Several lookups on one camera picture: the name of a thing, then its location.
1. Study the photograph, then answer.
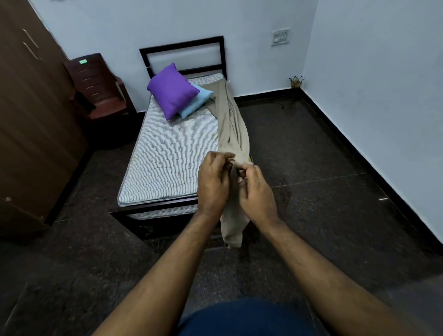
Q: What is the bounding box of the person's right hand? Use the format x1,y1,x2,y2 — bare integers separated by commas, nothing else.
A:
237,164,281,229

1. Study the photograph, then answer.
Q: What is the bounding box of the person's left hand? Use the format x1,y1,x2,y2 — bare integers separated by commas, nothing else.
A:
197,151,236,219

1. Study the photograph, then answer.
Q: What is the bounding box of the beige striped bed sheet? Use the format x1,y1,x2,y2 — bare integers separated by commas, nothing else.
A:
198,78,253,249

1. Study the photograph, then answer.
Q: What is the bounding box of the light blue pillow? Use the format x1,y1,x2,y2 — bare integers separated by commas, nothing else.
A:
178,84,214,120

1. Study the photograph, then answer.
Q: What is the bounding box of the purple dotted pillow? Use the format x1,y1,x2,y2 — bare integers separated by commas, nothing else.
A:
147,62,201,121

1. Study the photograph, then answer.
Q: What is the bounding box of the brown wooden wardrobe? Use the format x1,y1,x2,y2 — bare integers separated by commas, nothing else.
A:
0,0,89,240

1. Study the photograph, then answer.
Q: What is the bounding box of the person's right forearm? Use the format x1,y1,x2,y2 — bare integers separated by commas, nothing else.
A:
264,221,426,336

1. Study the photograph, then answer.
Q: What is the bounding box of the person's left forearm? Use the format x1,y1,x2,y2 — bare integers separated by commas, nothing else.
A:
91,211,222,336

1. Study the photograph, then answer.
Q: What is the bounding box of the person's navy blue shirt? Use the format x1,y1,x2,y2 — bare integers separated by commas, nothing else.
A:
178,299,319,336

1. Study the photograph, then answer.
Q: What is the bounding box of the white striped mattress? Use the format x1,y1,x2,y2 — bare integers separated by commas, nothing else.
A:
117,72,253,222

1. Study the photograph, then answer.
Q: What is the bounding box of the maroon plastic chair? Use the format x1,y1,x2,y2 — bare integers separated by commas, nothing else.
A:
63,52,138,120

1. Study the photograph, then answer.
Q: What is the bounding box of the dark wooden bed frame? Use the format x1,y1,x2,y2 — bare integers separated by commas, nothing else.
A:
110,36,257,241

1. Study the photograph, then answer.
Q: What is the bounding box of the white wall socket plate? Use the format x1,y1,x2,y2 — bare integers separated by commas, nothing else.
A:
271,27,291,48

